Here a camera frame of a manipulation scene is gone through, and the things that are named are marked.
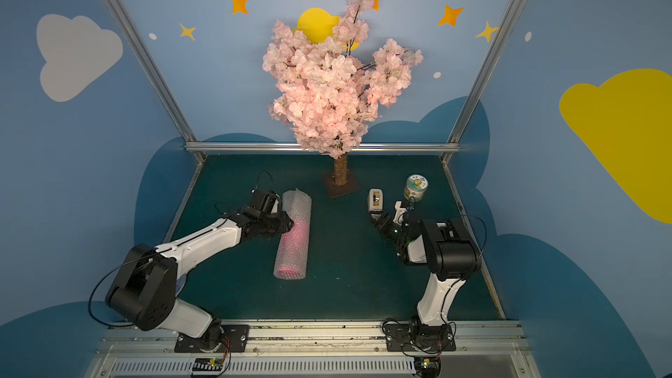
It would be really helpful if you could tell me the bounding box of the clear bubble wrap sheet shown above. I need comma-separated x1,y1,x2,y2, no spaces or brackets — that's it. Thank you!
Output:
274,189,313,280

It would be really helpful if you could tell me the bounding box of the pink plastic wine glass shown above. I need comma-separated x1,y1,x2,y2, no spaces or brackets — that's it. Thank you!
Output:
274,220,310,280

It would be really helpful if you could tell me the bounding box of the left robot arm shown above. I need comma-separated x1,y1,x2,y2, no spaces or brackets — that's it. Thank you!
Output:
105,190,294,352

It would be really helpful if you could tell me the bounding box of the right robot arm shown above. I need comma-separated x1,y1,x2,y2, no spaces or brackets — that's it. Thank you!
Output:
369,199,482,327

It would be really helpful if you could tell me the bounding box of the white tape dispenser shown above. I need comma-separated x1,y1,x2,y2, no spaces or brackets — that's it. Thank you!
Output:
367,188,383,214

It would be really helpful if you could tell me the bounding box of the circuit board right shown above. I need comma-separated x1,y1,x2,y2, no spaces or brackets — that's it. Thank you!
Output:
413,357,441,378

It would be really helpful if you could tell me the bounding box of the pink cherry blossom tree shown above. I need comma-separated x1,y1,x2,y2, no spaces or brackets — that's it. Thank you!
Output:
262,0,424,198

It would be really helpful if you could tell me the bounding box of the green circuit board left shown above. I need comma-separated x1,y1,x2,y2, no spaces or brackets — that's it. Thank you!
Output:
190,358,224,377

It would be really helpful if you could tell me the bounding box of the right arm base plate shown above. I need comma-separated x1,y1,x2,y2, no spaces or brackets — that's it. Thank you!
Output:
381,320,456,355

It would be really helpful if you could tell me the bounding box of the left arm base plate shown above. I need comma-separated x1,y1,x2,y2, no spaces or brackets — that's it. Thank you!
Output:
174,325,250,354

